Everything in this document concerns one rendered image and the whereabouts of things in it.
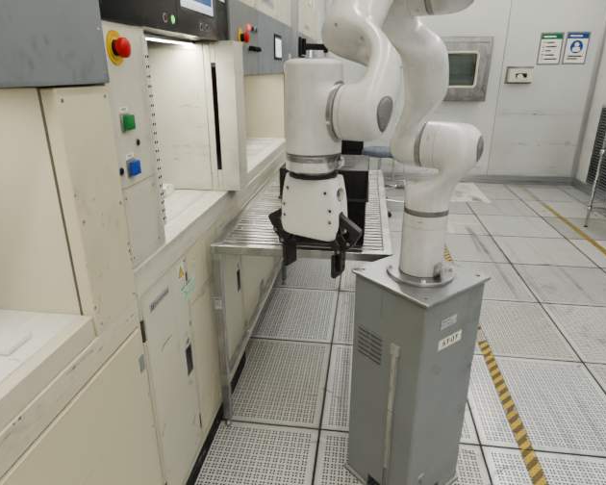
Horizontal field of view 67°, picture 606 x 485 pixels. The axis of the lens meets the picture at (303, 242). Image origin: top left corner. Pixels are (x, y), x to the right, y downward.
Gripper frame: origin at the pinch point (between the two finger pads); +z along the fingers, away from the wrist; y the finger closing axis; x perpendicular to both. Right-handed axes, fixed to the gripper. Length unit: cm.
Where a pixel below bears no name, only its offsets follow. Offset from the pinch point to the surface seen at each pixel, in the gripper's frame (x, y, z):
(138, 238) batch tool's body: -5, 52, 7
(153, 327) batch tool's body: -6, 51, 32
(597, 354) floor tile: -178, -55, 102
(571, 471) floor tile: -92, -50, 101
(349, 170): -68, 28, 0
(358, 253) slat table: -64, 22, 25
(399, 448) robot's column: -44, -3, 75
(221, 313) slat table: -44, 64, 50
